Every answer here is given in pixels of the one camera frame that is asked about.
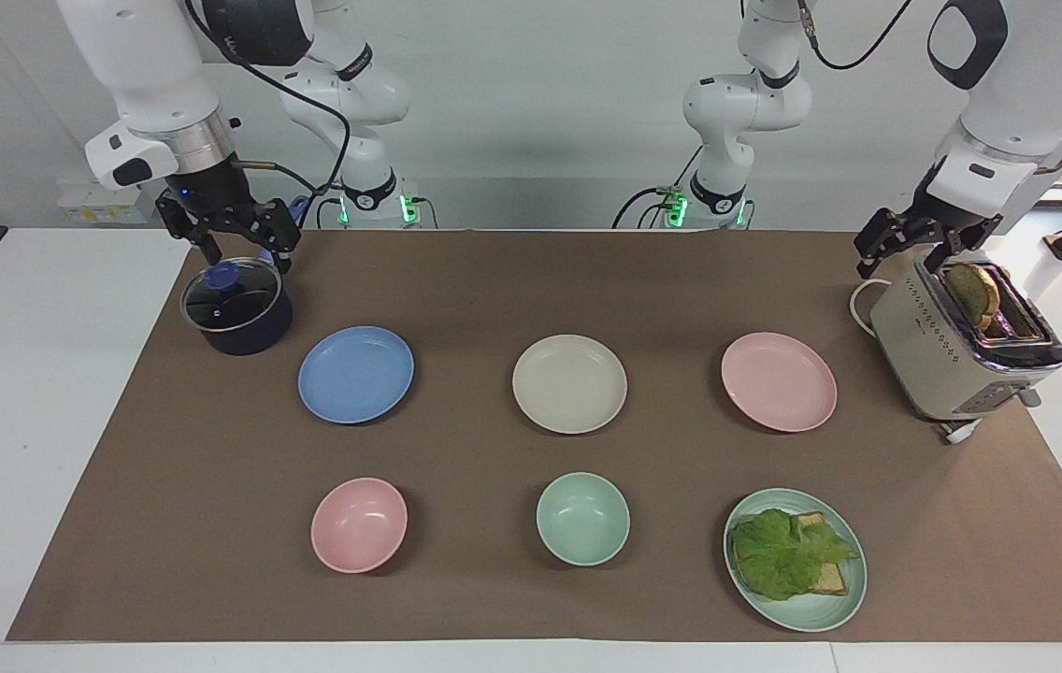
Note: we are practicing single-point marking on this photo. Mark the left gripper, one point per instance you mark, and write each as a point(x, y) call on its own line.
point(947, 229)

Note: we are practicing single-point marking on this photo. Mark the green bowl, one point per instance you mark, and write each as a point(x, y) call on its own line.
point(582, 519)

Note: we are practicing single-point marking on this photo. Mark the pink bowl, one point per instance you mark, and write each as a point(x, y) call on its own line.
point(359, 525)

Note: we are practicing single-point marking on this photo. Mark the glass lid with blue knob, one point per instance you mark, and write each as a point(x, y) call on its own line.
point(236, 299)

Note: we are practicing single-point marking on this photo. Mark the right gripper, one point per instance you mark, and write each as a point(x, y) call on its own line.
point(211, 192)

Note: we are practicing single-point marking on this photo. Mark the dark blue pot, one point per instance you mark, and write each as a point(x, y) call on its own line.
point(246, 338)

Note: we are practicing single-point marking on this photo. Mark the cream toaster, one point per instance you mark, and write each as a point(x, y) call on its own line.
point(933, 360)

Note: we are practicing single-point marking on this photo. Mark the green lettuce leaf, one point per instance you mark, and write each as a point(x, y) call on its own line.
point(779, 556)

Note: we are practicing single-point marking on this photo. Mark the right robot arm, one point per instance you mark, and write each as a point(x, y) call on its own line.
point(157, 65)

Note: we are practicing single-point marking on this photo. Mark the pink plate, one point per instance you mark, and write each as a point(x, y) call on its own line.
point(779, 381)

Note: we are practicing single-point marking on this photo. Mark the green plate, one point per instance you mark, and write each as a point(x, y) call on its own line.
point(830, 612)

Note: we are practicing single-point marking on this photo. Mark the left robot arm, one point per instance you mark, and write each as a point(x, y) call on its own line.
point(1026, 84)

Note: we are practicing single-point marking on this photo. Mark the toasted bread slice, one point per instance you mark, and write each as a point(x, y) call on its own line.
point(970, 292)

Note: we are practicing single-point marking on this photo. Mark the beige plate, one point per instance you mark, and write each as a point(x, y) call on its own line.
point(569, 383)

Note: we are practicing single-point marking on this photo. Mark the blue plate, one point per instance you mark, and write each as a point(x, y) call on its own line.
point(355, 374)

